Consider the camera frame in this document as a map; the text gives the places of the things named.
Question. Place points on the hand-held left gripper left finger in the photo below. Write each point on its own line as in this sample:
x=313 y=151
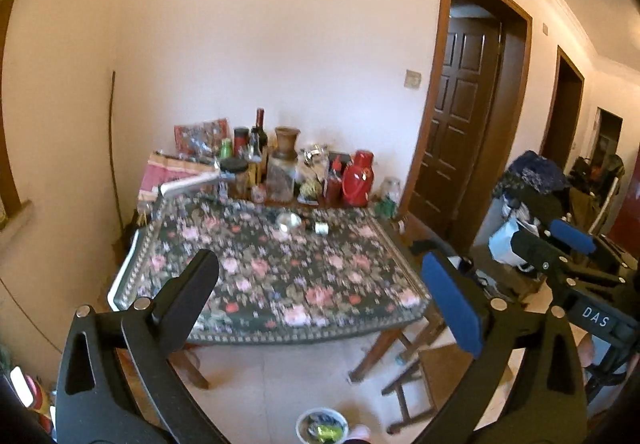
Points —
x=197 y=284

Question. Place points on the dark brown door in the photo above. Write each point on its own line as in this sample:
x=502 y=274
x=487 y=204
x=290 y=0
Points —
x=460 y=124

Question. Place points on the small clear plastic bottle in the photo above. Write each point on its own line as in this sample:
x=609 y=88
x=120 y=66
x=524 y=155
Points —
x=258 y=194

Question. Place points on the red thermos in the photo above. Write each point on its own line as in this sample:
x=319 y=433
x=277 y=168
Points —
x=357 y=179

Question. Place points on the wooden stool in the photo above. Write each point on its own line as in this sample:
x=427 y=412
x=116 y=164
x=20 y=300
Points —
x=440 y=369

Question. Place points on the clear plastic jar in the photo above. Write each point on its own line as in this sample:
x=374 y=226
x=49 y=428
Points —
x=282 y=179

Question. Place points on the red sauce bottle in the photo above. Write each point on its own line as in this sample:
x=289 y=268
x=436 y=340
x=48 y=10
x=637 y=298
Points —
x=333 y=186

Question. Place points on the small glass jar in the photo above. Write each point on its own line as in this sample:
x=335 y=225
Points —
x=392 y=189

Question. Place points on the wall light switch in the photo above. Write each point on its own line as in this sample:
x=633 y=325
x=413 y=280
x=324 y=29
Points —
x=413 y=78

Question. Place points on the white tray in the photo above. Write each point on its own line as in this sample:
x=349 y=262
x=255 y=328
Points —
x=190 y=184

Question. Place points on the red white package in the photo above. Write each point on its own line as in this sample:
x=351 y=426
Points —
x=32 y=391

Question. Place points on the pink striped cloth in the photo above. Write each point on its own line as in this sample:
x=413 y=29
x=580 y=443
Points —
x=160 y=174

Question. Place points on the white trash bin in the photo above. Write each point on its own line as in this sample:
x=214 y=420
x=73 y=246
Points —
x=302 y=426

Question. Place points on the dark wine bottle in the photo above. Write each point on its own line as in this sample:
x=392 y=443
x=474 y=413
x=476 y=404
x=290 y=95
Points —
x=259 y=129

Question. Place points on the black box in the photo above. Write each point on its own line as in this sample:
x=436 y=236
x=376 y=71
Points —
x=345 y=162

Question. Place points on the blue face mask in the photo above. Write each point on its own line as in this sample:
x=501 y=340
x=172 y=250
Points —
x=505 y=241

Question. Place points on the brown ceramic vase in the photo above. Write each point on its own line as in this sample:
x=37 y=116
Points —
x=287 y=142

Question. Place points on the floral tablecloth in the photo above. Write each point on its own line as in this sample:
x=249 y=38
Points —
x=260 y=274

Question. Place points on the dark red-labelled jar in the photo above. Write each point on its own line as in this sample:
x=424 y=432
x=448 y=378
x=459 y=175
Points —
x=241 y=142

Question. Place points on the green bottle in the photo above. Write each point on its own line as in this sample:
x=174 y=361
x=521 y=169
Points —
x=226 y=149

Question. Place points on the green custard apple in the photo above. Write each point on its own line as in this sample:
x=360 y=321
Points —
x=310 y=189

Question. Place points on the green plastic bag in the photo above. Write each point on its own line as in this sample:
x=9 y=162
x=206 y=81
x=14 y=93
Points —
x=386 y=209

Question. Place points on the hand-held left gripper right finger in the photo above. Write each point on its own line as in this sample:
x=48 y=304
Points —
x=450 y=304

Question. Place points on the pile of dark clothes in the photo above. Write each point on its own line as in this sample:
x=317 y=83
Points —
x=535 y=174

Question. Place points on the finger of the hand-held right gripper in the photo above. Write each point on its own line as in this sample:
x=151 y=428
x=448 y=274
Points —
x=575 y=234
x=537 y=251

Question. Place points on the brown wooden door frame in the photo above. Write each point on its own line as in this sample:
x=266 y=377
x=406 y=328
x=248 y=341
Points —
x=515 y=99
x=575 y=114

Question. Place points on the round metal bowl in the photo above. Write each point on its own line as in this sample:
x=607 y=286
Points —
x=289 y=220

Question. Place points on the red patterned packet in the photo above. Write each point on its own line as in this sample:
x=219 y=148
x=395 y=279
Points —
x=200 y=137

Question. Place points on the clothes rack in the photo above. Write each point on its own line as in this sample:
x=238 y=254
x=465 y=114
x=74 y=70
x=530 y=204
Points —
x=597 y=184

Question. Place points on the crumpled foil wrapper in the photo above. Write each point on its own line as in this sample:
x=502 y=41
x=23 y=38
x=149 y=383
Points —
x=315 y=154

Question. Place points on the black-lidded plastic jar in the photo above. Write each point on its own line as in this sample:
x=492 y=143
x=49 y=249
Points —
x=235 y=177

